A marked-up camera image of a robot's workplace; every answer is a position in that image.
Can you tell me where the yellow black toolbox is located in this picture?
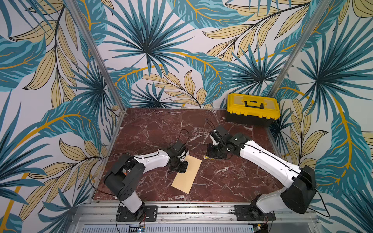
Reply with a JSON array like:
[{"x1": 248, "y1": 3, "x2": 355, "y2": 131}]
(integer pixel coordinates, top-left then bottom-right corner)
[{"x1": 225, "y1": 93, "x2": 281, "y2": 127}]

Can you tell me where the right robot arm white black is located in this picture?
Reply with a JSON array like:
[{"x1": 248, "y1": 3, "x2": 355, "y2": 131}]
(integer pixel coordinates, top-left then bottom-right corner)
[{"x1": 207, "y1": 130, "x2": 317, "y2": 219}]

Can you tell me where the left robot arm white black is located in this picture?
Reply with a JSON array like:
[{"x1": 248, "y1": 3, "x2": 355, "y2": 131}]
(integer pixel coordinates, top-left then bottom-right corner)
[{"x1": 104, "y1": 140, "x2": 189, "y2": 219}]

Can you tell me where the corner aluminium post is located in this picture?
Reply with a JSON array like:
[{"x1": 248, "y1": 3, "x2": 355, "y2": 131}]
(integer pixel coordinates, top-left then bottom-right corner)
[
  {"x1": 66, "y1": 0, "x2": 126, "y2": 114},
  {"x1": 267, "y1": 0, "x2": 332, "y2": 98}
]

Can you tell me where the aluminium front rail frame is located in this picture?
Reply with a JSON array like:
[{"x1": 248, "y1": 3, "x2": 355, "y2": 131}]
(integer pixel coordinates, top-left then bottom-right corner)
[{"x1": 67, "y1": 201, "x2": 324, "y2": 233}]

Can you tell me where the left corner aluminium post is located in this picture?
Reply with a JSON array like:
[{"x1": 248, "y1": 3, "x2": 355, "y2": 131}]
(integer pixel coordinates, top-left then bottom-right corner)
[{"x1": 66, "y1": 0, "x2": 126, "y2": 114}]

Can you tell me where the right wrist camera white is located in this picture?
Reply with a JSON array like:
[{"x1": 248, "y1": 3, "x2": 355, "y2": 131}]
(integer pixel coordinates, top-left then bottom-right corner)
[{"x1": 210, "y1": 125, "x2": 229, "y2": 146}]

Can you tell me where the right corner aluminium post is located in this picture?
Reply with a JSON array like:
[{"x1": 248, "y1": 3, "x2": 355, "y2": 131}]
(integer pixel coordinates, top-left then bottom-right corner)
[{"x1": 267, "y1": 0, "x2": 332, "y2": 98}]

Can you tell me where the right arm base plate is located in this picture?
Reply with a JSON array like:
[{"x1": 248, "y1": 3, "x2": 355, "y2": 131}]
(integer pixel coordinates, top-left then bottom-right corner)
[{"x1": 233, "y1": 205, "x2": 276, "y2": 222}]

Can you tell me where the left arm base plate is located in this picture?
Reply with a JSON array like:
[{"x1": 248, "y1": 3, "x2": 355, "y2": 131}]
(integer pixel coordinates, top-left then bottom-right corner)
[{"x1": 116, "y1": 205, "x2": 158, "y2": 222}]

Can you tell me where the manila paper envelope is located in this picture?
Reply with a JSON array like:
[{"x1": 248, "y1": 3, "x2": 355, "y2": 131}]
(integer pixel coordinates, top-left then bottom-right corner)
[{"x1": 172, "y1": 156, "x2": 202, "y2": 194}]

